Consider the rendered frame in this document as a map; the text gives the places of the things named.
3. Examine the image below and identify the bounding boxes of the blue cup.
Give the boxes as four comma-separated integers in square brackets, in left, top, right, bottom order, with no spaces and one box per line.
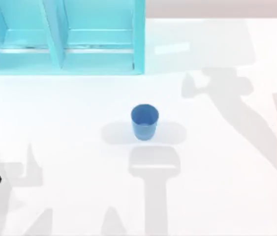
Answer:
[130,104,159,142]

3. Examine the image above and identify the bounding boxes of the light blue rack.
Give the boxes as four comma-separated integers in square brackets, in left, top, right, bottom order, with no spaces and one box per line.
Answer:
[0,0,146,76]

